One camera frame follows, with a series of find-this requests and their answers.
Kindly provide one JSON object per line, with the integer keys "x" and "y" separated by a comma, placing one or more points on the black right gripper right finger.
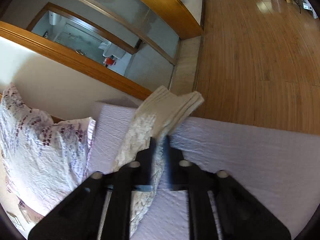
{"x": 219, "y": 207}

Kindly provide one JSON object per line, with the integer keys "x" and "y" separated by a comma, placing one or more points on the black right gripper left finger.
{"x": 100, "y": 208}

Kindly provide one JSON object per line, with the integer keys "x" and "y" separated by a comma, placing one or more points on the cream cable knit sweater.
{"x": 157, "y": 117}

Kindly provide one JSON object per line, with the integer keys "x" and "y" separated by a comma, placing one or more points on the lavender bed sheet mattress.
{"x": 280, "y": 168}

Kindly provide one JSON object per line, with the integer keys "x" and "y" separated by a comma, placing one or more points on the white tree print pillow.
{"x": 42, "y": 161}

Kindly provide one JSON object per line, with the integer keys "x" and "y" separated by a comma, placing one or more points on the glass sliding door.
{"x": 126, "y": 36}

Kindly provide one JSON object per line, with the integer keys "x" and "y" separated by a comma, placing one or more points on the wooden door frame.
{"x": 173, "y": 12}

